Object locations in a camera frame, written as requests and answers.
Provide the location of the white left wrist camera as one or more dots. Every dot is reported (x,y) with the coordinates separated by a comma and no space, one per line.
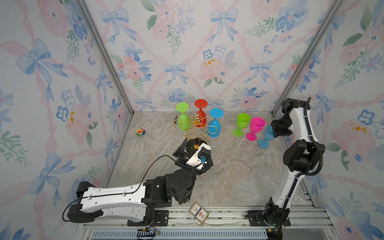
(201,158)

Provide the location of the right corner aluminium post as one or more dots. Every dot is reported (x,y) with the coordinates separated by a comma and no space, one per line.
(321,32)

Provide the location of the magenta wine glass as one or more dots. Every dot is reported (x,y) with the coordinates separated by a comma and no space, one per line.
(256,125)

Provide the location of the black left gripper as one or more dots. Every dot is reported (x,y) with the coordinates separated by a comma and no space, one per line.
(181,159)

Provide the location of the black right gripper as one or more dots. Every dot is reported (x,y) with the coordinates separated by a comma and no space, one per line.
(276,132)

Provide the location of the diamond printed card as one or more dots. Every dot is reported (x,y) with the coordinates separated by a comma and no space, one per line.
(199,213)

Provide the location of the blue back wine glass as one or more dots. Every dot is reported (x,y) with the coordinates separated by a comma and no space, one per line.
(214,126)

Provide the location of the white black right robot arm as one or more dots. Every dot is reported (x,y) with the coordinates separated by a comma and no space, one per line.
(303,158)

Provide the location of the red wine glass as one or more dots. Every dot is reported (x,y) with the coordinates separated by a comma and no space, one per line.
(201,104)

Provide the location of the gold wire glass rack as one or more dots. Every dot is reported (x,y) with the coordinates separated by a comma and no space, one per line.
(198,135)

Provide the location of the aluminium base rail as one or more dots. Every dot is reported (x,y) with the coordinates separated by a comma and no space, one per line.
(223,223)

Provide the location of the corner aluminium post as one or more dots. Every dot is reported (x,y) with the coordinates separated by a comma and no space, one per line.
(321,32)
(95,34)

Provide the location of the colourful small toy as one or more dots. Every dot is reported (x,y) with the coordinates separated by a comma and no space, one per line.
(140,132)

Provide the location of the lime green back wine glass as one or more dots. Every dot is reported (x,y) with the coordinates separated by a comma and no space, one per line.
(183,122)

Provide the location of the light blue front wine glass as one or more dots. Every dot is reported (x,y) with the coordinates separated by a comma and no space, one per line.
(264,143)

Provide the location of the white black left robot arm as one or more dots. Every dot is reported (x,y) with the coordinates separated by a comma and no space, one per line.
(137,203)

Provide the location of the lime green wine glass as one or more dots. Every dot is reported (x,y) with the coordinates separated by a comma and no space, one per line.
(183,122)
(242,122)

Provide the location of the left corner aluminium post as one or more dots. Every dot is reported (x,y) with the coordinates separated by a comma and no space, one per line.
(95,34)

